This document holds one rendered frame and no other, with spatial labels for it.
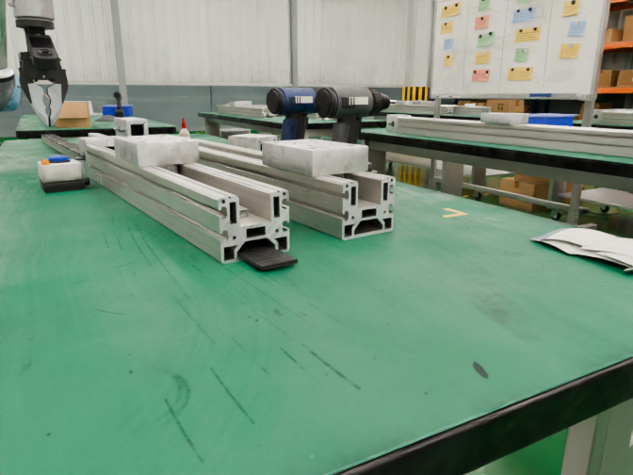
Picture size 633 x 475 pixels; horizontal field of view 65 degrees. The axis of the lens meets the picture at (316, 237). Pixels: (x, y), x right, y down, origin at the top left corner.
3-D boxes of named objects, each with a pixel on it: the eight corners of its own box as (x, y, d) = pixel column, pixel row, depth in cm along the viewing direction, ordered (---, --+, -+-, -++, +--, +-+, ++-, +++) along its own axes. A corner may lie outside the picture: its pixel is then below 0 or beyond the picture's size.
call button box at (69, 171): (40, 188, 113) (36, 159, 112) (86, 184, 119) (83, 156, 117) (44, 193, 107) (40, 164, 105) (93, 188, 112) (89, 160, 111)
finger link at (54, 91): (62, 124, 114) (56, 82, 112) (66, 126, 109) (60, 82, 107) (46, 125, 112) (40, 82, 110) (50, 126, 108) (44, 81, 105)
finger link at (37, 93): (46, 125, 112) (40, 82, 110) (50, 126, 108) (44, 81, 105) (31, 125, 111) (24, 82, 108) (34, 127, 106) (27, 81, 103)
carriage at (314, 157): (262, 180, 89) (261, 141, 88) (313, 174, 95) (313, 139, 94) (312, 194, 77) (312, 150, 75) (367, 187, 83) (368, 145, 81)
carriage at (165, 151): (117, 171, 99) (113, 137, 97) (171, 167, 105) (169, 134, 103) (139, 183, 86) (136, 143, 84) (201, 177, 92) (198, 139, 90)
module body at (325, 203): (164, 171, 137) (161, 139, 134) (199, 169, 142) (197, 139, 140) (342, 240, 73) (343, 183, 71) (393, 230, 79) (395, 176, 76)
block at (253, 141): (223, 171, 137) (221, 136, 135) (251, 166, 147) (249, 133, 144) (251, 174, 132) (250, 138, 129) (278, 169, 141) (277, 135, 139)
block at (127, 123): (118, 140, 225) (115, 119, 223) (143, 139, 231) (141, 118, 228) (122, 142, 217) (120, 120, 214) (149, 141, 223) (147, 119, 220)
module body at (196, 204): (89, 178, 126) (85, 144, 124) (130, 174, 132) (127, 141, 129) (221, 264, 63) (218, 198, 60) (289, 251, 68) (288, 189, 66)
